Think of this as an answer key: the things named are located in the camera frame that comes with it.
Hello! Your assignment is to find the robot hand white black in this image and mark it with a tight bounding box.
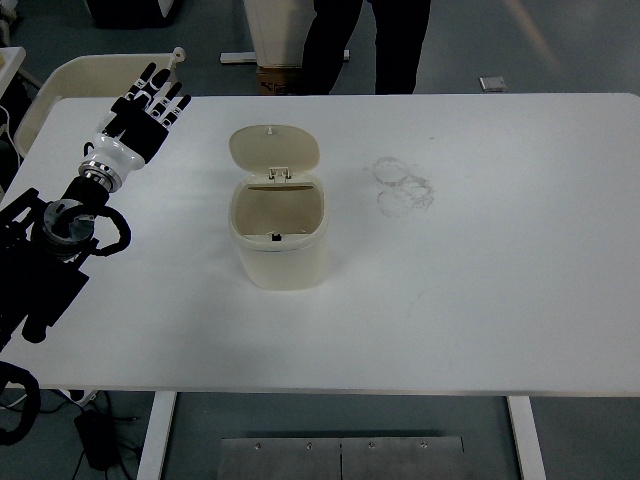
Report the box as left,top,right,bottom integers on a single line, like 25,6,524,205
81,61,193,174

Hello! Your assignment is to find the cream plastic trash bin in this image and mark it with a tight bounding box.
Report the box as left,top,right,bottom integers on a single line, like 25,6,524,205
227,124,332,292

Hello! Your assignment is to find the cream plastic chair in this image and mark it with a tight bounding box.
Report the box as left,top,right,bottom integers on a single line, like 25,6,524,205
12,46,187,157

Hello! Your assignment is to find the white side table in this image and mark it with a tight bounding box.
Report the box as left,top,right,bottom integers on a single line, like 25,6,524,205
0,45,28,104

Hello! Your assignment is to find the black box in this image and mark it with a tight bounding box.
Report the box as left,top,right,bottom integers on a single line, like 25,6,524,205
84,0,194,29

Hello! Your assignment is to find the brown cardboard box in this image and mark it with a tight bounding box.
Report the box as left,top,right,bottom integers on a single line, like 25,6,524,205
256,64,304,96

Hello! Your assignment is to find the white pillar stand with base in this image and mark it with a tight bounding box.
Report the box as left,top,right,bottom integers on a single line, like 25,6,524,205
219,0,352,69

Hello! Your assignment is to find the person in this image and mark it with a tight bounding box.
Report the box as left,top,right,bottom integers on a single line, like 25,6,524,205
301,0,433,96

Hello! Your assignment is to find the white table leg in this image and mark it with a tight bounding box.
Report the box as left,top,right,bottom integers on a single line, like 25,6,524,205
505,395,548,480
135,391,178,480

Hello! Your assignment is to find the black power adapter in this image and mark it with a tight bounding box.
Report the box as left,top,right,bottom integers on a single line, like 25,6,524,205
73,406,122,472

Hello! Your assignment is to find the grey metal plate with screws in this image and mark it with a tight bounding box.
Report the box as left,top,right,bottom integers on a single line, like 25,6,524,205
217,435,466,480

